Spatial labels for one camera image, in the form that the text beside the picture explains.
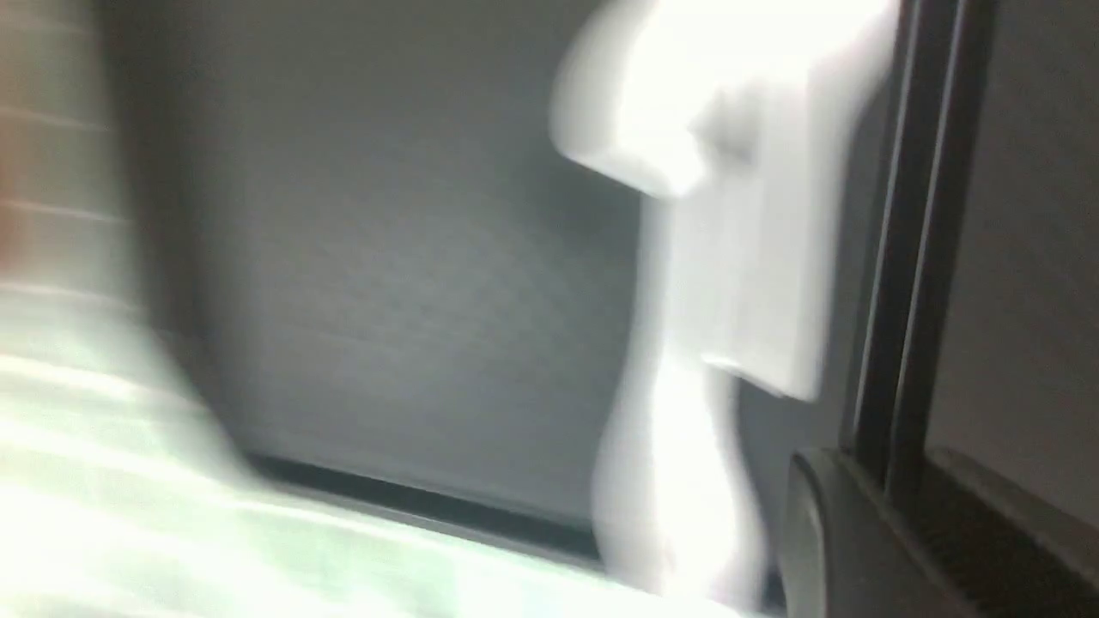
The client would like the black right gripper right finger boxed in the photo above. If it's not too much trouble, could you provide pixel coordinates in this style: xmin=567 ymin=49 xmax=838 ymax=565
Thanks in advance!
xmin=892 ymin=449 xmax=1096 ymax=617

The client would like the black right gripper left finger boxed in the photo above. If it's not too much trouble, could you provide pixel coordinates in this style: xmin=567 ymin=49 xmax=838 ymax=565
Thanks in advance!
xmin=780 ymin=450 xmax=978 ymax=617

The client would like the white spoon right bowl up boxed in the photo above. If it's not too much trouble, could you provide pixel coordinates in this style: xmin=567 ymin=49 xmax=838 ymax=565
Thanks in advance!
xmin=550 ymin=1 xmax=902 ymax=615

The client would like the black plastic tray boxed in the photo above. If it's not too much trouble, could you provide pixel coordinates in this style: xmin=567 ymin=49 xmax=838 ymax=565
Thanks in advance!
xmin=95 ymin=0 xmax=1099 ymax=618

